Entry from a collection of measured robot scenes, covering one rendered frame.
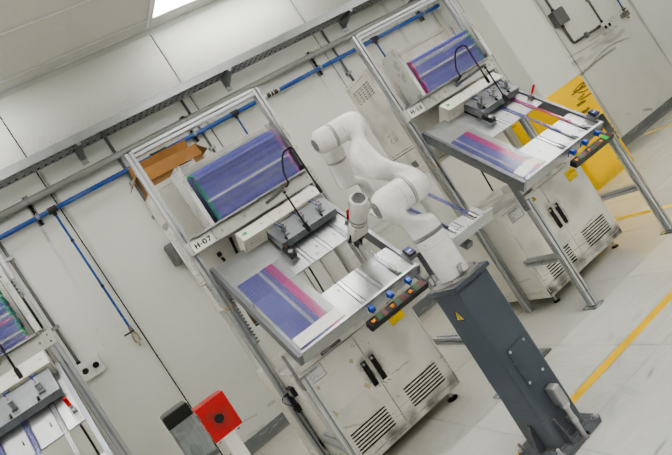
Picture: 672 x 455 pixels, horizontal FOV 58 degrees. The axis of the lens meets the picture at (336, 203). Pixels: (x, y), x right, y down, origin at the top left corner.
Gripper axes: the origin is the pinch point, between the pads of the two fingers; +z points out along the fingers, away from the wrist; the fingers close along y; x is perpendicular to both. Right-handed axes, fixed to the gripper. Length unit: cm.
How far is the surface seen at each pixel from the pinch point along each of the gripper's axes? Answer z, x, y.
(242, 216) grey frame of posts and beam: -2, -49, 33
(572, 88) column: 105, -62, -307
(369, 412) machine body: 48, 50, 38
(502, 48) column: 77, -118, -274
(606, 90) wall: 164, -71, -404
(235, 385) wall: 171, -61, 59
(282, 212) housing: 0.4, -39.3, 15.4
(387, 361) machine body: 41, 40, 17
